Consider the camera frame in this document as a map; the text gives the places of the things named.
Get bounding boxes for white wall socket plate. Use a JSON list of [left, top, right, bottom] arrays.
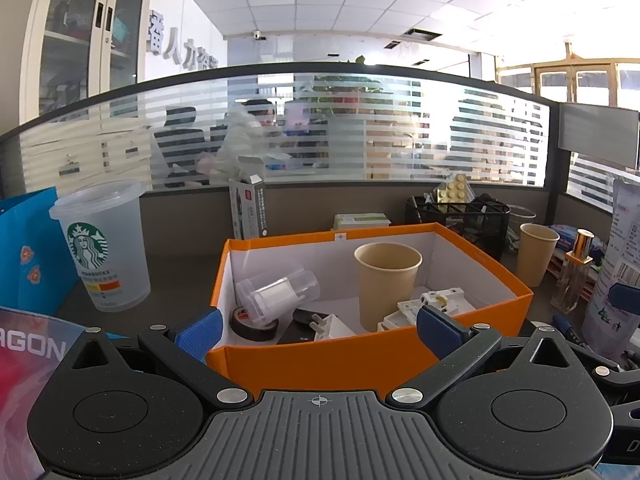
[[376, 285, 478, 334]]

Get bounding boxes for brown tape roll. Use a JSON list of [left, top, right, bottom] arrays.
[[229, 307, 279, 342]]

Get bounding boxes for clear labelled plastic jar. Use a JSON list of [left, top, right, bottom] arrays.
[[235, 266, 321, 326]]

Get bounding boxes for tan paper cup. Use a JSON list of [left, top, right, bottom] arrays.
[[516, 223, 560, 288], [354, 242, 423, 332]]

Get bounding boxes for black leather pouch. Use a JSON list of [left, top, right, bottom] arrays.
[[278, 309, 326, 344]]

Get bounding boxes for white power adapter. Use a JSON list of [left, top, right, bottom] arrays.
[[309, 314, 355, 341]]

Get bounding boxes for white spouted refill pouch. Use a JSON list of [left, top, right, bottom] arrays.
[[582, 179, 639, 361]]

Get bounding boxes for gold cap perfume bottle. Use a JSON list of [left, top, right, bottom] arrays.
[[551, 229, 594, 314]]

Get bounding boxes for orange cardboard box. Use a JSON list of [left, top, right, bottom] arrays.
[[206, 223, 533, 398]]

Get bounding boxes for upright tan paper cup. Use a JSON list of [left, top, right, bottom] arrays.
[[516, 223, 560, 288]]

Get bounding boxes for black mesh desk organizer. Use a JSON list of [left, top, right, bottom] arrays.
[[405, 194, 511, 261]]

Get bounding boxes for clear Starbucks plastic cup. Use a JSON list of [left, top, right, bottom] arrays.
[[49, 180, 151, 313]]

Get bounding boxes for colourful AGON desk mat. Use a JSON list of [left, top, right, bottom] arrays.
[[0, 308, 85, 480]]

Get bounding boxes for yellow pill blister pack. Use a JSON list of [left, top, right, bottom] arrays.
[[433, 172, 475, 204]]

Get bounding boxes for green white flat boxes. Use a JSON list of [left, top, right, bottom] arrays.
[[332, 212, 390, 231]]

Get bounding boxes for blue paper bag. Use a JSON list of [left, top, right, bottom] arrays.
[[0, 188, 78, 316]]

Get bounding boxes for grey partition panel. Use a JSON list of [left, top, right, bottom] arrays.
[[558, 103, 639, 169]]

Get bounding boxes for small white product carton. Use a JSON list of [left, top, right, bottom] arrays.
[[229, 156, 268, 240]]

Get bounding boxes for frosted glass desk partition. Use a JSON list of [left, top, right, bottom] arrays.
[[1, 62, 559, 197]]

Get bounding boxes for beige glass door cabinet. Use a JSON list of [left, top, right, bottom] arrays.
[[1, 0, 150, 131]]

